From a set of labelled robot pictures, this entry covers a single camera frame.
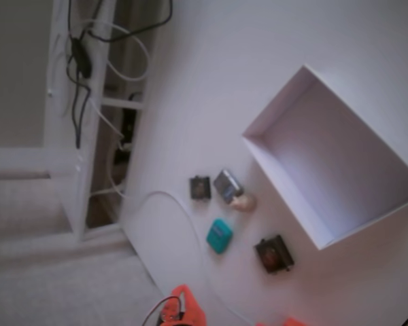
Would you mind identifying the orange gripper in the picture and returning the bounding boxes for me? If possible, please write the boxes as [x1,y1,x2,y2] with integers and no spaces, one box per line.
[159,285,207,326]

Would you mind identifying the green cube box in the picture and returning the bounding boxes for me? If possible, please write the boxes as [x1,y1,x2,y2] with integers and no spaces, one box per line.
[205,218,235,255]

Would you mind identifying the white cardboard bin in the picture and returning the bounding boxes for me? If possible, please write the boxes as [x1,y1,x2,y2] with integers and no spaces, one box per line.
[241,64,408,251]

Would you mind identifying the black clear-lid jewel box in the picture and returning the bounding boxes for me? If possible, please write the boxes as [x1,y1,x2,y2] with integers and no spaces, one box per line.
[254,234,296,274]
[189,175,212,202]

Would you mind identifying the small beige animal figurine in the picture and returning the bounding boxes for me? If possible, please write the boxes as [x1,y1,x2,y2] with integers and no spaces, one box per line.
[230,193,258,212]

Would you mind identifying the grey metal tin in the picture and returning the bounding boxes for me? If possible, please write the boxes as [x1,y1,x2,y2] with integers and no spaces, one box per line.
[213,168,244,204]

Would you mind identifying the black power strip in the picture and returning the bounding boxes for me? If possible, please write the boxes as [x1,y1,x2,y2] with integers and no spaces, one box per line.
[120,91,143,164]

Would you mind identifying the long white cable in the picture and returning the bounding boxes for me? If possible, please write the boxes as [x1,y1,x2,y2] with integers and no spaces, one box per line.
[132,190,256,326]

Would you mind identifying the white charger cable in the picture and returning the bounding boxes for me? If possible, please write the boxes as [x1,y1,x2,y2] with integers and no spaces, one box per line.
[88,96,133,201]

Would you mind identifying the white looped cable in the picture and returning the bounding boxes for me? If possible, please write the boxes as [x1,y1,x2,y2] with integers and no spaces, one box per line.
[84,18,150,82]

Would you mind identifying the black cable with switch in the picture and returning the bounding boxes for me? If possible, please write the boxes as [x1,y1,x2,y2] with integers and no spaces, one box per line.
[66,0,174,150]

